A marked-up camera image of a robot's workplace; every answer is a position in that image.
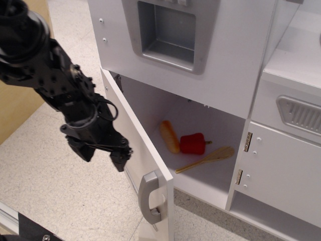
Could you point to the aluminium frame rail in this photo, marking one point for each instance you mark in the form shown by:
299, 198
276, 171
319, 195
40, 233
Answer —
9, 219

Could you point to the grey oven vent panel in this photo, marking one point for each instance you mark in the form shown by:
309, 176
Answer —
299, 114

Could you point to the toy bread roll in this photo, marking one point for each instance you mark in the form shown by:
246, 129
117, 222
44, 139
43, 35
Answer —
169, 136

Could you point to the white low fridge door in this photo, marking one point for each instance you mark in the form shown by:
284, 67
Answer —
145, 158

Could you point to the brass door hinge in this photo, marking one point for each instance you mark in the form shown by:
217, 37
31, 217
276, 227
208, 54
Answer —
247, 142
239, 176

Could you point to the lower brass door hinge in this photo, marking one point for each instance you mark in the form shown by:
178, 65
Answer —
239, 176

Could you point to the red toy bell pepper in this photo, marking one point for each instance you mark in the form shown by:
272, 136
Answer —
194, 144

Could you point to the plywood board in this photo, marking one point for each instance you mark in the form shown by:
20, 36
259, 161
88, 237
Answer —
15, 100

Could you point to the white oven cabinet door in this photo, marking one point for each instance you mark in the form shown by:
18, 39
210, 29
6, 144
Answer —
281, 171

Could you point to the silver fridge door handle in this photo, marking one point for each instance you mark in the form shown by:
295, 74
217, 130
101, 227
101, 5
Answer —
149, 200

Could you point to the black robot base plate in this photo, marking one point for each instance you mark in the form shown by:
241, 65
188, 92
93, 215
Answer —
30, 230

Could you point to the wooden spoon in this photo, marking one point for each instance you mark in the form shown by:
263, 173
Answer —
217, 155

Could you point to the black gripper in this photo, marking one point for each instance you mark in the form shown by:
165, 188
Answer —
98, 133

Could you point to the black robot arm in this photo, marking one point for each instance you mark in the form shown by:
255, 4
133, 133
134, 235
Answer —
64, 87

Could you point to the white toy fridge cabinet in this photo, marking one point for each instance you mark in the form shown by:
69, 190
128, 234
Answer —
216, 103

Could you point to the upper brass door hinge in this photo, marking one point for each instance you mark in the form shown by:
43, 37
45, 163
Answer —
247, 142

